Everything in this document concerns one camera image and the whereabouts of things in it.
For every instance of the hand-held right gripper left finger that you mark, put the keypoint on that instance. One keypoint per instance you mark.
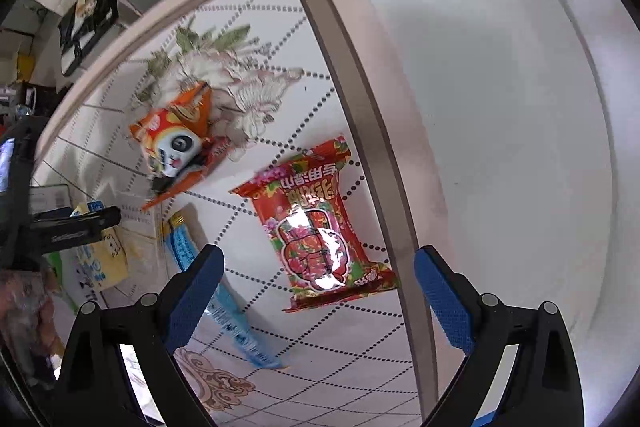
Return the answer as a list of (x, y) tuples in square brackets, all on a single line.
[(192, 294)]

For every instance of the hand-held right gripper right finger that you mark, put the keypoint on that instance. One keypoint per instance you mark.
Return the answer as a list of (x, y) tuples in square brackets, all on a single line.
[(446, 294)]

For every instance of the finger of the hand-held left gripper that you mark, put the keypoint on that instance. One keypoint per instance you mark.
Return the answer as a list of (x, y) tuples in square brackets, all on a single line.
[(82, 221)]

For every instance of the blue long snack packet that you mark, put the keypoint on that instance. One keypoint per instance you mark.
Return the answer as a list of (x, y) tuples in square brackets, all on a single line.
[(220, 297)]

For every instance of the yellow tissue packet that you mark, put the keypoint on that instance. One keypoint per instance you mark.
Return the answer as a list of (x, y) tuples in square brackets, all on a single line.
[(97, 252)]

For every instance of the orange panda snack packet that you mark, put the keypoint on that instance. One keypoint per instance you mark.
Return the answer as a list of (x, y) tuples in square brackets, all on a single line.
[(175, 142)]

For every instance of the red snack packet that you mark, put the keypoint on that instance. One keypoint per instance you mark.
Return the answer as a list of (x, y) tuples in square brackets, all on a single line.
[(314, 227)]

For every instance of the floral patterned table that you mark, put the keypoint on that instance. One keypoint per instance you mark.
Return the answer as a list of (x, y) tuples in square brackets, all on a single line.
[(240, 157)]

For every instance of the black printed bag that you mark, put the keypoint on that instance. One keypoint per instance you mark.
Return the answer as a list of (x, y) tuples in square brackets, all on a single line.
[(85, 24)]

